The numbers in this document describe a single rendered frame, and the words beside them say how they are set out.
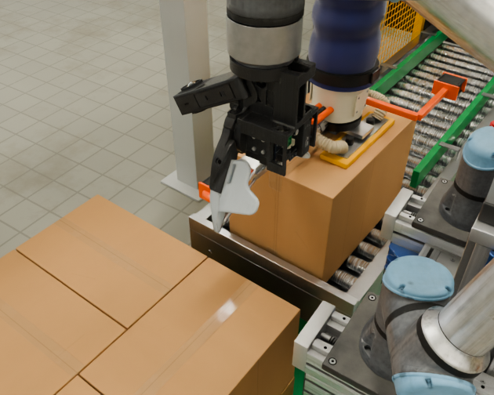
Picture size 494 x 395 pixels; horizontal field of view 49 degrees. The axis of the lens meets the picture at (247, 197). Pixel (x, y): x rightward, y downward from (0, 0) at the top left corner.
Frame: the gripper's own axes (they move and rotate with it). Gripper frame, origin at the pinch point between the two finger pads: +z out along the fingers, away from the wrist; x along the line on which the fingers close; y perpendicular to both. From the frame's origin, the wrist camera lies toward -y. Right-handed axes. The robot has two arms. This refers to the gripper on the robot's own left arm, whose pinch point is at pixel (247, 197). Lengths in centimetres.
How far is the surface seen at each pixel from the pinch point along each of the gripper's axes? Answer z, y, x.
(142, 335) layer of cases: 98, -55, 23
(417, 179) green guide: 91, -9, 140
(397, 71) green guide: 89, -50, 222
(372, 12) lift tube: 12, -24, 99
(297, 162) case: 57, -34, 81
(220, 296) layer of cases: 98, -43, 49
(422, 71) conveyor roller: 97, -43, 246
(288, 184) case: 59, -32, 72
